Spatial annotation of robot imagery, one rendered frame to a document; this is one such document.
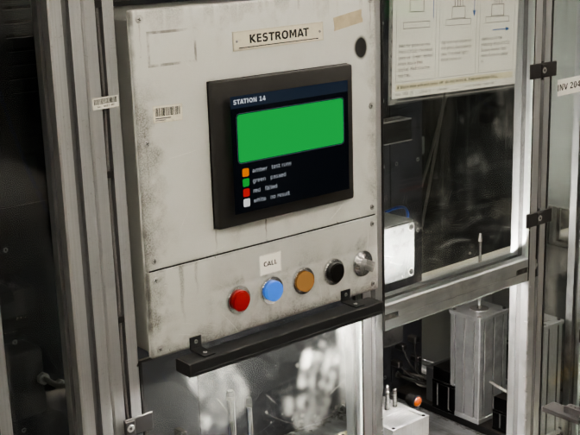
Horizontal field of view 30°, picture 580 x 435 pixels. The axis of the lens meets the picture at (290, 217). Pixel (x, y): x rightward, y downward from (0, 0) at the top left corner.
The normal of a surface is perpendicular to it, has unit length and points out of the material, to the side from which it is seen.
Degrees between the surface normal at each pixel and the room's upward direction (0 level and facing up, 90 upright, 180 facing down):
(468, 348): 90
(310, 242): 90
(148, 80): 90
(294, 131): 90
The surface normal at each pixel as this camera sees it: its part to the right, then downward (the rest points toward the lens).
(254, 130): 0.64, 0.18
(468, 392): -0.77, 0.18
